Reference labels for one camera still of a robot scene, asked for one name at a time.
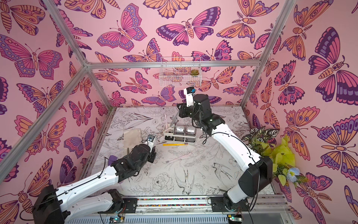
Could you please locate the grey toothbrush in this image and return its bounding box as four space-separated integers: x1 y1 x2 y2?
169 113 179 128

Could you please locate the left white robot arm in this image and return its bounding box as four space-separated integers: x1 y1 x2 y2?
32 144 156 224

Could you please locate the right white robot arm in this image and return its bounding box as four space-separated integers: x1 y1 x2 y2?
177 92 273 210

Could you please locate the cream toothbrush holder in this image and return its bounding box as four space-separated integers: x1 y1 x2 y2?
163 125 197 143

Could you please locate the yellow toothbrush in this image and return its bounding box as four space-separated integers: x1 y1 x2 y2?
163 143 188 146

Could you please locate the purple egg-shaped sponge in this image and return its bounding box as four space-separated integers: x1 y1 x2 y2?
108 155 118 166

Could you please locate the smoky clear cup right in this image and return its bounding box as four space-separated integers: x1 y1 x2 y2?
186 127 196 136

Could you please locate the smoky clear cup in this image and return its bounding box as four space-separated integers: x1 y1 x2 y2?
173 126 186 135
186 127 196 136

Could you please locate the beige gardening glove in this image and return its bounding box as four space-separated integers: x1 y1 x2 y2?
124 129 142 154

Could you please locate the smoky clear cup left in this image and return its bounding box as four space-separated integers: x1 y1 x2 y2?
173 126 186 135

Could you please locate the small green succulent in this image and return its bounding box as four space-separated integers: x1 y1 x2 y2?
190 69 200 76

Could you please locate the artificial plant bouquet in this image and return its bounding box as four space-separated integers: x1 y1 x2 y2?
242 127 308 185

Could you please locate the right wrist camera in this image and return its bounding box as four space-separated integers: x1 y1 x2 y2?
184 86 196 107

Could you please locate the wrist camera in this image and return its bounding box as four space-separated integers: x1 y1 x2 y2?
184 86 196 107
146 134 156 148

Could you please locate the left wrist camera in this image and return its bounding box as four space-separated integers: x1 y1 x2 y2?
146 134 156 148

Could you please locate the white wire basket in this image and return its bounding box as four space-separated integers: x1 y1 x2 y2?
158 56 202 87

